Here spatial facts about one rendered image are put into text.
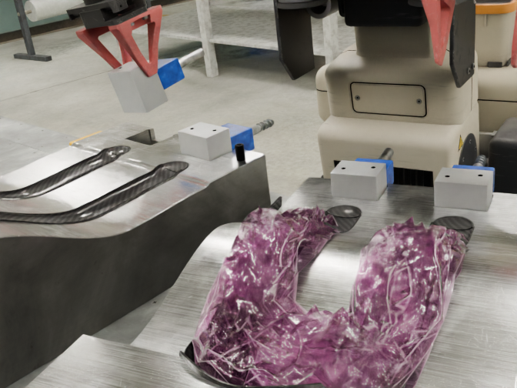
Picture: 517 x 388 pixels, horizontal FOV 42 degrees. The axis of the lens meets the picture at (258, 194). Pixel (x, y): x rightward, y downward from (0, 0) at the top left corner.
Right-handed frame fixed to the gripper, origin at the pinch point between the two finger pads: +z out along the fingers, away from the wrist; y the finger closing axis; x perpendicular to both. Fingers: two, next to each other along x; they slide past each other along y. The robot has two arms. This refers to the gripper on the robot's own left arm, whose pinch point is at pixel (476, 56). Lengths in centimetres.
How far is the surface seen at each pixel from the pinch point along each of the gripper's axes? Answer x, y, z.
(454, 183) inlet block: 1.5, -0.8, 11.9
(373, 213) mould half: -0.6, -7.8, 15.9
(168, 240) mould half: -10.4, -25.2, 21.1
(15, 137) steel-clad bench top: 19, -85, 13
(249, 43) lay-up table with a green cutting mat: 300, -217, -66
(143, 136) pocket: 4.0, -42.2, 10.5
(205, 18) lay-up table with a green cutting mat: 303, -256, -83
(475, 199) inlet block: 2.3, 1.1, 13.2
